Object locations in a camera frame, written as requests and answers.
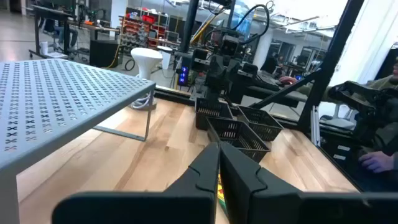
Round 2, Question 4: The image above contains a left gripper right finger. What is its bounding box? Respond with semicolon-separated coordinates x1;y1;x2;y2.
219;141;398;224

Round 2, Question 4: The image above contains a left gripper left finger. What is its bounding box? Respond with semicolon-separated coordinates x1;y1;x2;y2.
52;142;220;224

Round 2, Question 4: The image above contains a yellow green crayon box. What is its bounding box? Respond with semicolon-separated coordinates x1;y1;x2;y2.
216;174;229;218

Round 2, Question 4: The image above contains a black mesh basket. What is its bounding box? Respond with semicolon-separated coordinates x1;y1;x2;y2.
206;117;271;164
236;105;284;142
195;97;234;131

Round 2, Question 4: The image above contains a blue-lit power box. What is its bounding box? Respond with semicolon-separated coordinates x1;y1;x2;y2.
178;65;190;87

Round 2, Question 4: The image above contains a person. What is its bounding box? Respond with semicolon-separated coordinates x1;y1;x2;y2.
261;52;282;75
279;57;398;175
42;18;79;49

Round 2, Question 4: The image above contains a white waste bin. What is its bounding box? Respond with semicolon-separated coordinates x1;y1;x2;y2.
157;45;174;70

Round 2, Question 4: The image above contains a person's hand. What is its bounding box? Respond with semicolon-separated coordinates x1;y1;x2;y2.
358;151;396;174
279;75;299;86

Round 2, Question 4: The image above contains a white mushroom-shaped lamp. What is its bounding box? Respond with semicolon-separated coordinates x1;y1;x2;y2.
129;47;164;110

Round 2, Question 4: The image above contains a red storage rack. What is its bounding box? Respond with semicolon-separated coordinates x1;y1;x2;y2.
119;7;171;50

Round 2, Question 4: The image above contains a black cabinet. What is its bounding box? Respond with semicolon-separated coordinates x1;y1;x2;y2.
90;39;119;68

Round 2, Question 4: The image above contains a grey perforated metal shelf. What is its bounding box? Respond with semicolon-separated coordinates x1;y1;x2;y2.
0;58;157;224

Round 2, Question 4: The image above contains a dark workbench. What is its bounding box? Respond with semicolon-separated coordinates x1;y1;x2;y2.
29;4;121;60

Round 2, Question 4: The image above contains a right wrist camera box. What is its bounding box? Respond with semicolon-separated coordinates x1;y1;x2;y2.
221;35;240;57

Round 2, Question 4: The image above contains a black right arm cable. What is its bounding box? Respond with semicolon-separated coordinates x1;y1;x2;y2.
203;3;271;46

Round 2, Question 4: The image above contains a silver metal bracket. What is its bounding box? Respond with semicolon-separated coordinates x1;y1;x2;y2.
310;105;322;147

